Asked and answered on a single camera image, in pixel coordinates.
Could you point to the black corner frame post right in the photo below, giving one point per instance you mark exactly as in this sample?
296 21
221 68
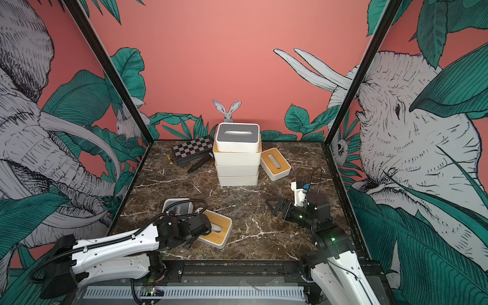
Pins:
383 26

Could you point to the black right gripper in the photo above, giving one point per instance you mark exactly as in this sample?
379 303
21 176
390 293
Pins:
284 204

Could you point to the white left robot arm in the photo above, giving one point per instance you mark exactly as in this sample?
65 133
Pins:
134 254

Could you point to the grey lid tissue box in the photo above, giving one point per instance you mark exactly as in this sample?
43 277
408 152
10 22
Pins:
178 205
238 137

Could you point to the white vented strip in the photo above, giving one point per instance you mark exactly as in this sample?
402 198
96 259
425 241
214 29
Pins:
195 292

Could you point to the yellow lid tissue box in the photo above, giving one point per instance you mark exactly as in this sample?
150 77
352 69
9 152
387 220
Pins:
237 170

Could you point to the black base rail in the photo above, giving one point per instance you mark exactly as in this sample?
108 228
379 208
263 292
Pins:
292 271

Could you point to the large bamboo lid tissue box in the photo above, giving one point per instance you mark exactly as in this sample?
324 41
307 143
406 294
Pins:
236 159

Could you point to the folding chess board box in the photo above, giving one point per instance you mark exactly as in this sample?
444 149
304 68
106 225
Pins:
192 149

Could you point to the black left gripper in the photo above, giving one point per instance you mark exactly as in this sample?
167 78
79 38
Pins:
189 246

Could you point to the black corner frame post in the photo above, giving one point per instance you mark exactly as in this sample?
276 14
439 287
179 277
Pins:
79 16
383 26

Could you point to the black corner frame post left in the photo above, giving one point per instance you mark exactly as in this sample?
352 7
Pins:
79 16

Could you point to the small bamboo lid tissue box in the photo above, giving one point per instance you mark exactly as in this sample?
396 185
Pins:
274 164

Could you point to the white bottom tissue box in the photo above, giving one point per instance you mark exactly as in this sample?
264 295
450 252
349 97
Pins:
228 181

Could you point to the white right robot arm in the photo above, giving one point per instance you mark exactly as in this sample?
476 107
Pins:
334 267

